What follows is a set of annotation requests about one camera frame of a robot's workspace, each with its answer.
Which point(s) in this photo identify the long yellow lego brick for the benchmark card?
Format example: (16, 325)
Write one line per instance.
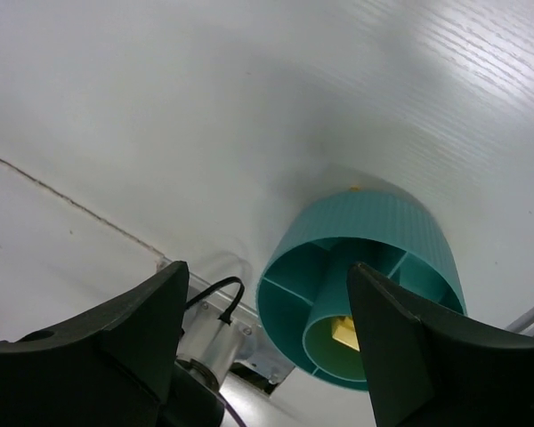
(343, 331)

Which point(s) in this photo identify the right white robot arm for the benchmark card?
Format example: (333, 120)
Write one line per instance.
(129, 362)

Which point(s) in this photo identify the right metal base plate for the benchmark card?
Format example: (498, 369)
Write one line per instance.
(253, 338)

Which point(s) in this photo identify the teal divided round container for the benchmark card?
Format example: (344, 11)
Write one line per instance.
(318, 296)

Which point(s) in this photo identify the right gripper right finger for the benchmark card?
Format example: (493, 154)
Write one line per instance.
(427, 365)

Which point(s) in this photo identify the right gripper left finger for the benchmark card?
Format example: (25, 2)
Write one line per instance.
(111, 365)

